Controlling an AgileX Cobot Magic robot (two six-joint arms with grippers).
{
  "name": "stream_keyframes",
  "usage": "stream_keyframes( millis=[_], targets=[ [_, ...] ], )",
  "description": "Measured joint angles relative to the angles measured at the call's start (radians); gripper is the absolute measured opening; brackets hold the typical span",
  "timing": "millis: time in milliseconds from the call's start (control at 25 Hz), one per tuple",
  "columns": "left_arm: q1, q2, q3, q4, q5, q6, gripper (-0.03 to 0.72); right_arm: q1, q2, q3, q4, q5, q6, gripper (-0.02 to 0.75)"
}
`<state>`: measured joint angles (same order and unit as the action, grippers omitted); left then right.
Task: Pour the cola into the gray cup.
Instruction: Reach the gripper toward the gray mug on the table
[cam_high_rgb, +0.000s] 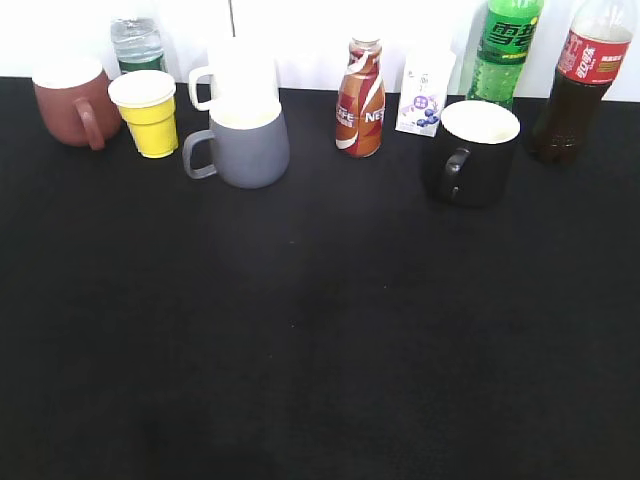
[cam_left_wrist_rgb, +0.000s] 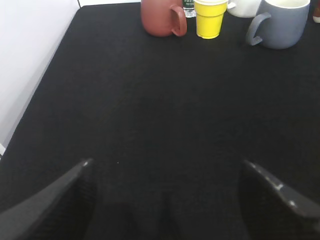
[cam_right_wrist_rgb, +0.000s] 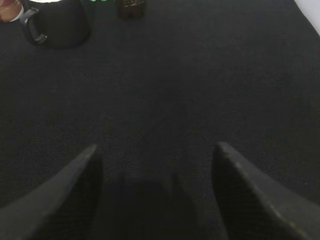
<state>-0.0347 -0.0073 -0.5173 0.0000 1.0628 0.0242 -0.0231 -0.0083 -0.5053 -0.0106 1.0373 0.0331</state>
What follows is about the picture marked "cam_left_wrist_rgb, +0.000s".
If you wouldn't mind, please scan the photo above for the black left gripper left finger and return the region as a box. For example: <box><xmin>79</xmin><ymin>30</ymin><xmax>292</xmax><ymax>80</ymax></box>
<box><xmin>0</xmin><ymin>158</ymin><xmax>97</xmax><ymax>240</ymax></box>

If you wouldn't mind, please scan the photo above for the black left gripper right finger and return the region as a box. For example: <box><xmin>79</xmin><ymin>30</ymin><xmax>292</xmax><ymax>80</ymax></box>
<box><xmin>238</xmin><ymin>160</ymin><xmax>320</xmax><ymax>240</ymax></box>

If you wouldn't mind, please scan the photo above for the grey ceramic mug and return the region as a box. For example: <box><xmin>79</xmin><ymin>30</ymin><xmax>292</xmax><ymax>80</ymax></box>
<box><xmin>245</xmin><ymin>0</ymin><xmax>311</xmax><ymax>50</ymax></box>

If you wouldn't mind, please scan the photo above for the yellow paper cup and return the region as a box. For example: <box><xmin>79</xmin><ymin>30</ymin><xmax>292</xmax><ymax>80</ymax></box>
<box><xmin>194</xmin><ymin>0</ymin><xmax>228</xmax><ymax>40</ymax></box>

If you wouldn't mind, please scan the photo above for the black table mat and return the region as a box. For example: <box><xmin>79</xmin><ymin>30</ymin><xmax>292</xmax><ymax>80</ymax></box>
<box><xmin>0</xmin><ymin>3</ymin><xmax>320</xmax><ymax>240</ymax></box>

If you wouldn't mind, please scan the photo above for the white ceramic mug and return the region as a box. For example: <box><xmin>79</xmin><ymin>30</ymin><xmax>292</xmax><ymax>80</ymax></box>
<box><xmin>227</xmin><ymin>0</ymin><xmax>261</xmax><ymax>18</ymax></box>

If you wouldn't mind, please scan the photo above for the clear water bottle green label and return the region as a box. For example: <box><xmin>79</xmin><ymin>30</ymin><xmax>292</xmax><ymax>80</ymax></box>
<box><xmin>182</xmin><ymin>0</ymin><xmax>196</xmax><ymax>18</ymax></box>

